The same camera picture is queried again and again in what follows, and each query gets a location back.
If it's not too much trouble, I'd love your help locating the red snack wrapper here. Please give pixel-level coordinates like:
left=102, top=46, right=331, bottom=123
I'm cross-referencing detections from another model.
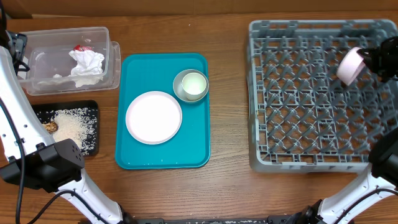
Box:
left=73, top=45, right=92, bottom=52

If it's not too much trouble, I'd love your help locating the white napkin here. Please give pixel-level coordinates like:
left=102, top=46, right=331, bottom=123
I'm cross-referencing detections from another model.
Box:
left=37, top=50, right=105, bottom=88

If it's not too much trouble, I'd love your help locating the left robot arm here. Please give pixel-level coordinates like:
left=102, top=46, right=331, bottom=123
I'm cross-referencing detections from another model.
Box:
left=1, top=9, right=132, bottom=223

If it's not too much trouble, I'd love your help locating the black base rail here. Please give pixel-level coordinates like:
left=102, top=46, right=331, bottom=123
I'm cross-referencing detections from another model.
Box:
left=132, top=215, right=291, bottom=224

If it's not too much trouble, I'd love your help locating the white paper cup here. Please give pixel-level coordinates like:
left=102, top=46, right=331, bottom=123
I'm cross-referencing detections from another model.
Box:
left=182, top=72, right=208, bottom=101

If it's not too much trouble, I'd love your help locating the grey dishwasher rack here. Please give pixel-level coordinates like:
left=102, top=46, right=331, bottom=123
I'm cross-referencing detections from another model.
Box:
left=246, top=19, right=397, bottom=173

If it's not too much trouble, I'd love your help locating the teal serving tray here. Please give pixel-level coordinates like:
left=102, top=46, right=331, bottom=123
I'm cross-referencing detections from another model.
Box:
left=115, top=53, right=211, bottom=170

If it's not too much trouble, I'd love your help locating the small white plate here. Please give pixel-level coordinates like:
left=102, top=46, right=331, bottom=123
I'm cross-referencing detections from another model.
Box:
left=336, top=47, right=366, bottom=86

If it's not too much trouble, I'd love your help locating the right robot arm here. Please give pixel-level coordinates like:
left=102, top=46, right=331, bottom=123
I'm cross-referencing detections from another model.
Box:
left=285, top=37, right=397, bottom=223

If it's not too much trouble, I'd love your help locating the rice leftovers pile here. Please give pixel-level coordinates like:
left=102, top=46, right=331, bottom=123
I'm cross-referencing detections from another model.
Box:
left=36, top=107, right=98, bottom=156

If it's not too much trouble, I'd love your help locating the black plastic tray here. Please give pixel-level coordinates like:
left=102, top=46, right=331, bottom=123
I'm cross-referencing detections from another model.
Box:
left=32, top=100, right=100, bottom=157

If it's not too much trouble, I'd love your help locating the grey metal bowl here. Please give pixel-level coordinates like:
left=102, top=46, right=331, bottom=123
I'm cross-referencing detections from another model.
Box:
left=173, top=69, right=209, bottom=103

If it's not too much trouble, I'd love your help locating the large white plate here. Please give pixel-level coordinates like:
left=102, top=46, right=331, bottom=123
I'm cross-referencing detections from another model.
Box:
left=125, top=91, right=183, bottom=145

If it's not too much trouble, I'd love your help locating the clear plastic storage bin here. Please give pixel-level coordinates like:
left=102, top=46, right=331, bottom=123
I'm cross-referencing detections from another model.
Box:
left=18, top=27, right=121, bottom=96

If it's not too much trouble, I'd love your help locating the brown food scrap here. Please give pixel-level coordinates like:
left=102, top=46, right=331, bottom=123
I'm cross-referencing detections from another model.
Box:
left=43, top=121, right=58, bottom=134

